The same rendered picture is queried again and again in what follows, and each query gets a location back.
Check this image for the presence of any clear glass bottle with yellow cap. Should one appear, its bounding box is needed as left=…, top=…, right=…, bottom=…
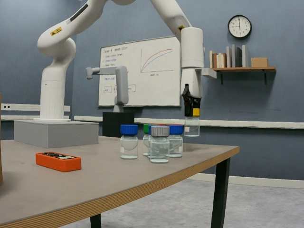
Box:
left=184, top=108, right=200, bottom=138

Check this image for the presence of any glass bottle with grey cap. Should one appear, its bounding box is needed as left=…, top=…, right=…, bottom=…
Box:
left=150, top=126, right=170, bottom=164

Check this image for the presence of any orange digital multimeter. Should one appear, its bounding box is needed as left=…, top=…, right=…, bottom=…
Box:
left=36, top=152, right=81, bottom=172

